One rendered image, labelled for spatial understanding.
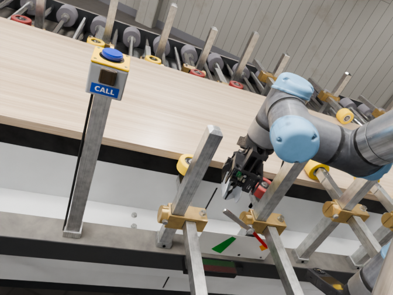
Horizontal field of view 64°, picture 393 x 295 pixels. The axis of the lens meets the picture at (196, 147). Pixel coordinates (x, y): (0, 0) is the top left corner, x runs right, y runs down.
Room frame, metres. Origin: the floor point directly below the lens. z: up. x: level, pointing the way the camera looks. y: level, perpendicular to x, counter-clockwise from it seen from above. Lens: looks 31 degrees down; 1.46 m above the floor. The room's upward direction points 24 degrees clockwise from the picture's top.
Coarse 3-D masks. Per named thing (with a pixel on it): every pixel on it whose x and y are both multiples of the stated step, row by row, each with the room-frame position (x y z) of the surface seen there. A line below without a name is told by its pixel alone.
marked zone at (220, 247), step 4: (232, 236) 0.70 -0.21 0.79; (228, 240) 0.70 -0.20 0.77; (232, 240) 0.70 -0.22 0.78; (220, 244) 0.69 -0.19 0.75; (224, 244) 0.70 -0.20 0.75; (228, 244) 0.70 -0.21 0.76; (212, 248) 0.69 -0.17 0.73; (216, 248) 0.69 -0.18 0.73; (220, 248) 0.70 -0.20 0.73; (224, 248) 0.70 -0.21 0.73; (220, 252) 0.70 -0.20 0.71
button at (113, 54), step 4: (108, 48) 0.57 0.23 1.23; (104, 52) 0.55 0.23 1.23; (108, 52) 0.55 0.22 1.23; (112, 52) 0.56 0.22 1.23; (116, 52) 0.56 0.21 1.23; (120, 52) 0.57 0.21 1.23; (104, 56) 0.54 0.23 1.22; (108, 56) 0.54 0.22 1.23; (112, 56) 0.54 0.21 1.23; (116, 56) 0.55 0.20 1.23; (120, 56) 0.56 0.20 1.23; (112, 60) 0.54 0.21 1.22; (116, 60) 0.55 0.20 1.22
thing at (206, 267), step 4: (204, 268) 0.63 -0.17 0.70; (208, 268) 0.63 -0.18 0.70; (212, 268) 0.64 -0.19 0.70; (216, 268) 0.65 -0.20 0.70; (220, 268) 0.65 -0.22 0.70; (224, 268) 0.66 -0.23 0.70; (228, 268) 0.66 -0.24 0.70; (232, 268) 0.67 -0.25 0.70; (228, 272) 0.65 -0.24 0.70; (232, 272) 0.66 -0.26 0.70
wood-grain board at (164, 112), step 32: (0, 32) 1.09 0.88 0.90; (32, 32) 1.21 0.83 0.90; (0, 64) 0.88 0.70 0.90; (32, 64) 0.96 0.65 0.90; (64, 64) 1.06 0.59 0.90; (0, 96) 0.72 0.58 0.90; (32, 96) 0.79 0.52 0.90; (64, 96) 0.86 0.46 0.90; (128, 96) 1.04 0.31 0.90; (160, 96) 1.16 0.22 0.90; (192, 96) 1.29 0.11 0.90; (224, 96) 1.45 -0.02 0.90; (256, 96) 1.64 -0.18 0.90; (32, 128) 0.68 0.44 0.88; (64, 128) 0.71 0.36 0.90; (128, 128) 0.84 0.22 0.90; (160, 128) 0.93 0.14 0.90; (192, 128) 1.02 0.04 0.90; (224, 128) 1.13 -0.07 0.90; (352, 128) 1.83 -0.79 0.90; (224, 160) 0.90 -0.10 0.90
